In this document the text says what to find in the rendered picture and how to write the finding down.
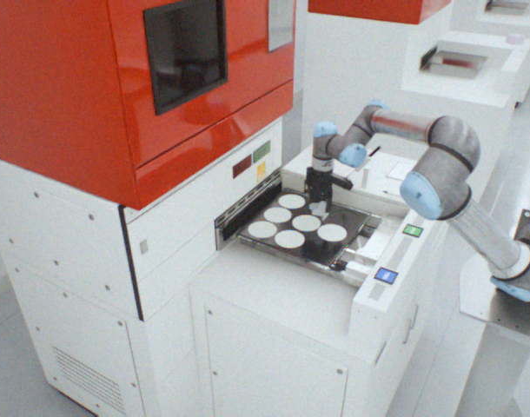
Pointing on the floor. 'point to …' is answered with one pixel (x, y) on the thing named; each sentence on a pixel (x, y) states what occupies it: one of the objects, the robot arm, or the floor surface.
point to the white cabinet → (301, 360)
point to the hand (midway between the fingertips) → (324, 216)
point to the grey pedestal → (493, 377)
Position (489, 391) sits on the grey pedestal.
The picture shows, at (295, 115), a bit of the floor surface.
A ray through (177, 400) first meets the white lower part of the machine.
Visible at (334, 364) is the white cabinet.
